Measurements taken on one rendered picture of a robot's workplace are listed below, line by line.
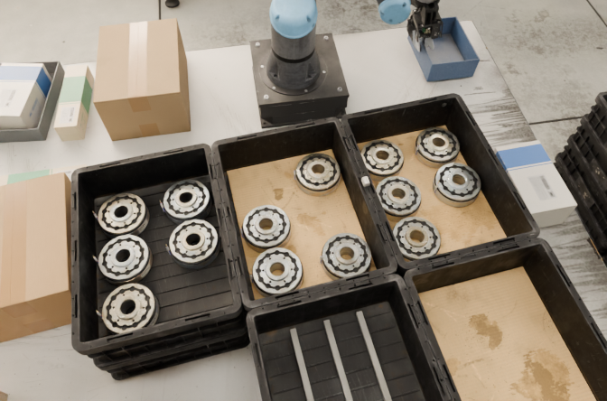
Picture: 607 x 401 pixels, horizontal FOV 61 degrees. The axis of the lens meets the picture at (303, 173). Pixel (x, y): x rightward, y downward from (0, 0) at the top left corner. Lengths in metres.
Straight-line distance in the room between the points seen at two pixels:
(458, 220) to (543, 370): 0.34
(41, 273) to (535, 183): 1.13
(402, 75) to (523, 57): 1.38
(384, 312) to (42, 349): 0.74
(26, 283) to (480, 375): 0.90
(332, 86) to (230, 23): 1.57
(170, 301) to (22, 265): 0.31
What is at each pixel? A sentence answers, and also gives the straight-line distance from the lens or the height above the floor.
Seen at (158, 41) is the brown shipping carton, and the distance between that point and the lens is 1.53.
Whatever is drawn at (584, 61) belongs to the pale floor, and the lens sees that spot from 3.04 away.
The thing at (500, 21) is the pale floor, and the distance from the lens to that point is 3.11.
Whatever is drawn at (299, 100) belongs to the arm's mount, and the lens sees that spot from 1.40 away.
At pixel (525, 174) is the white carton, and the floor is 0.79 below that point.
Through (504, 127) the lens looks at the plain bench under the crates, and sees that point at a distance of 1.57.
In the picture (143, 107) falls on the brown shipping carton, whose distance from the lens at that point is 1.42.
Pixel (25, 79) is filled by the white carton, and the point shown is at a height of 0.79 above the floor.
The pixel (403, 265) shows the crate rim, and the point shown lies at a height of 0.93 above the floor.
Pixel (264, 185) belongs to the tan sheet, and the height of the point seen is 0.83.
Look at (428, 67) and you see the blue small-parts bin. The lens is 1.59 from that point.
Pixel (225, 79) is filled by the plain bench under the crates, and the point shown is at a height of 0.70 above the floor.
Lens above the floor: 1.82
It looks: 55 degrees down
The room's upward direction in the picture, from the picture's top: straight up
